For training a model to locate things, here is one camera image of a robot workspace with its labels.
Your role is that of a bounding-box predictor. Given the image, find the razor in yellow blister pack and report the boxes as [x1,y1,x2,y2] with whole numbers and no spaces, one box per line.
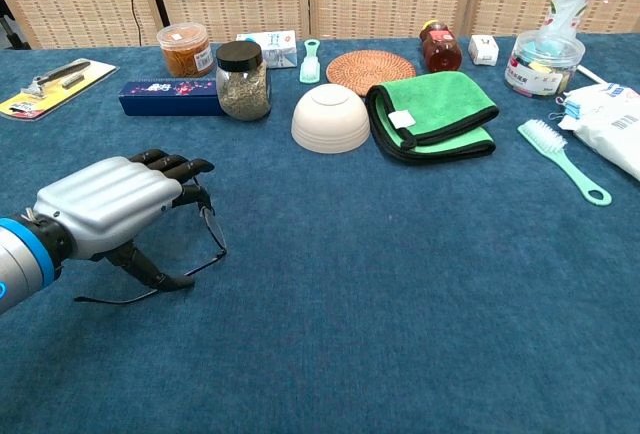
[0,57,120,122]

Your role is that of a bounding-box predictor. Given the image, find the upturned white bowl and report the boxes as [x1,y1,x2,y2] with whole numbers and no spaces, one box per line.
[290,82,372,155]

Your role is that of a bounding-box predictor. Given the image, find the white plastic spoon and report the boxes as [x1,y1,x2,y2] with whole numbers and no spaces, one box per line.
[577,64,609,86]

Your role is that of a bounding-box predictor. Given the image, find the honey bottle with yellow cap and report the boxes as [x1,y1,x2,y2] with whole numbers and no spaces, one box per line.
[419,20,464,73]

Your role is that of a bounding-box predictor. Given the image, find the black stand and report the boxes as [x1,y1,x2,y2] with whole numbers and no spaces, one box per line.
[0,0,29,50]

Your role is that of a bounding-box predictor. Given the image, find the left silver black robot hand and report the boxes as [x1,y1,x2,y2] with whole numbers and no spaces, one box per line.
[32,148,216,290]

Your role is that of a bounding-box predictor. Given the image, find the folded green microfiber cloth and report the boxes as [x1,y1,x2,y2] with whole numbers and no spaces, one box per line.
[364,71,501,164]

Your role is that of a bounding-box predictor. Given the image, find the black eyeglasses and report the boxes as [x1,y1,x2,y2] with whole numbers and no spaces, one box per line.
[73,177,229,305]

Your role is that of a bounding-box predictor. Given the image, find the glass jar with black lid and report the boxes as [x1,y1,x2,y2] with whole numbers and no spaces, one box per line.
[215,40,273,122]

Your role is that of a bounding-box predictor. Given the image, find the long dark blue box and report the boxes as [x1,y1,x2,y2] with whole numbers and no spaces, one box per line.
[118,78,226,118]

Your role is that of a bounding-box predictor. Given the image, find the clear jar of binder clips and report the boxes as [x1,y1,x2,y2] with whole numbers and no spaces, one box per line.
[503,29,586,98]

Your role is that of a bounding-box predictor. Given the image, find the long teal brush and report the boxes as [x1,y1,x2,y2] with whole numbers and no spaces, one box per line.
[517,119,613,207]

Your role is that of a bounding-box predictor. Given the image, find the round woven rattan coaster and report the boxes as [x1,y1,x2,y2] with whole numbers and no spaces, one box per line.
[325,49,417,98]

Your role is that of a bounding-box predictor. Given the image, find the blue binder clip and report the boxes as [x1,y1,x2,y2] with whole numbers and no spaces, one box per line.
[548,96,584,123]

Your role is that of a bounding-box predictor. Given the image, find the small white box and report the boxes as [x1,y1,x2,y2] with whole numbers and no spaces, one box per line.
[467,34,500,67]

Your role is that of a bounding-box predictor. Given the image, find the white printed plastic bag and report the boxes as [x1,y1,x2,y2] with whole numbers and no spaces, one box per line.
[557,81,640,183]

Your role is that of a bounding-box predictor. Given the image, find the plastic jar of rubber bands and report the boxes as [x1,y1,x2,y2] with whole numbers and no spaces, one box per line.
[156,22,215,79]

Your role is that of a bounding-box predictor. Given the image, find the white blue carton box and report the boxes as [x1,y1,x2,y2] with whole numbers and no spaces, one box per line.
[235,29,299,70]

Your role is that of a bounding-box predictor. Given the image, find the blue carpet table cover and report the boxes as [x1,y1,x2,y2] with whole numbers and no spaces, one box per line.
[0,32,640,434]

